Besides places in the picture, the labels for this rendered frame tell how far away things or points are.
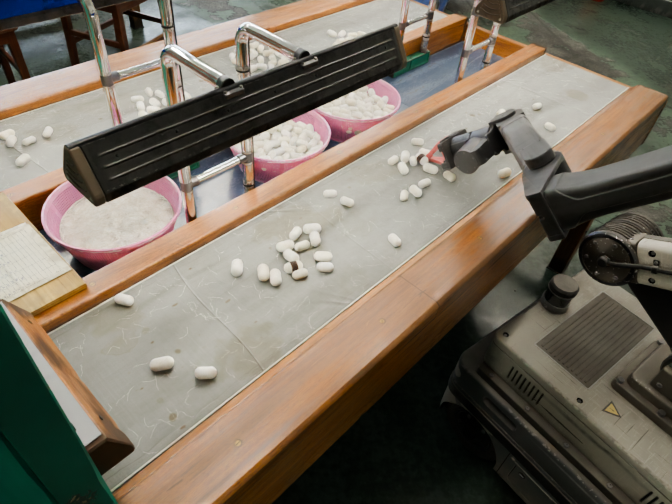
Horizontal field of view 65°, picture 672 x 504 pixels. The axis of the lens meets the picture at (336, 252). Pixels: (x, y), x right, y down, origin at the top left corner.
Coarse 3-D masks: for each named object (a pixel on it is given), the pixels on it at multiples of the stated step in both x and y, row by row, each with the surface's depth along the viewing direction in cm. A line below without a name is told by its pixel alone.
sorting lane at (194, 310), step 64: (448, 128) 142; (576, 128) 147; (320, 192) 118; (384, 192) 120; (448, 192) 122; (192, 256) 101; (256, 256) 102; (384, 256) 105; (128, 320) 89; (192, 320) 90; (256, 320) 91; (320, 320) 93; (128, 384) 81; (192, 384) 82
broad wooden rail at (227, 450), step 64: (640, 128) 153; (512, 192) 120; (448, 256) 103; (512, 256) 119; (384, 320) 90; (448, 320) 106; (256, 384) 81; (320, 384) 81; (384, 384) 96; (192, 448) 72; (256, 448) 73; (320, 448) 88
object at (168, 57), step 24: (168, 48) 80; (240, 48) 92; (288, 48) 83; (168, 72) 83; (192, 72) 78; (216, 72) 75; (240, 72) 95; (168, 96) 86; (216, 168) 104; (192, 192) 102; (192, 216) 105
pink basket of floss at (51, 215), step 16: (64, 192) 109; (160, 192) 115; (176, 192) 111; (48, 208) 104; (64, 208) 109; (176, 208) 110; (48, 224) 102; (144, 240) 99; (80, 256) 100; (96, 256) 99; (112, 256) 99
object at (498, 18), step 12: (492, 0) 117; (504, 0) 116; (516, 0) 119; (528, 0) 122; (540, 0) 126; (552, 0) 130; (480, 12) 120; (492, 12) 118; (504, 12) 116; (516, 12) 119; (528, 12) 124
